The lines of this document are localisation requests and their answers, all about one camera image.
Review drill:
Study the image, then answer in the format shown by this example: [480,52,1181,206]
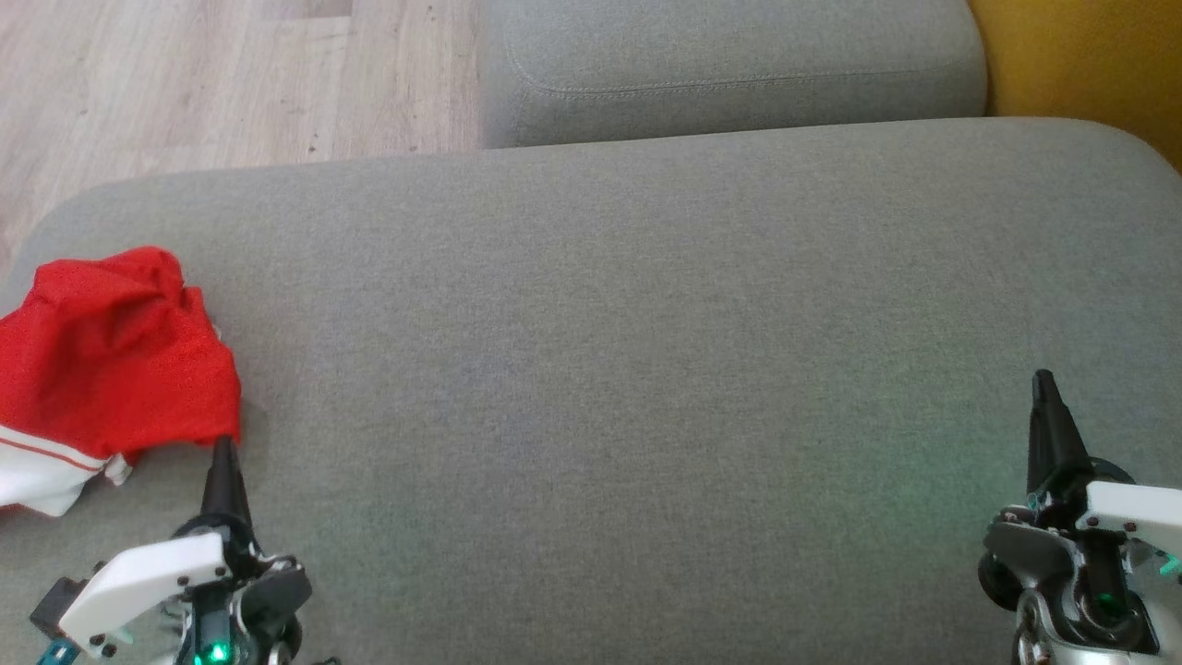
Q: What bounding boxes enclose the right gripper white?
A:
[979,369,1182,640]

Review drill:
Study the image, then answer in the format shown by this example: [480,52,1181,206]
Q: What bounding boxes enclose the red shirt with white hem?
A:
[0,277,244,517]

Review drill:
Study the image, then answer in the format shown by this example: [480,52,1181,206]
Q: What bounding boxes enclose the small grey sofa cushion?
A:
[478,0,989,150]

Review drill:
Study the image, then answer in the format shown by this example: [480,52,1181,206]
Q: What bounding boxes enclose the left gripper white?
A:
[58,436,315,665]

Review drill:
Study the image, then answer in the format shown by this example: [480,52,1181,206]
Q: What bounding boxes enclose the large grey sofa seat cushion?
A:
[0,117,1182,665]

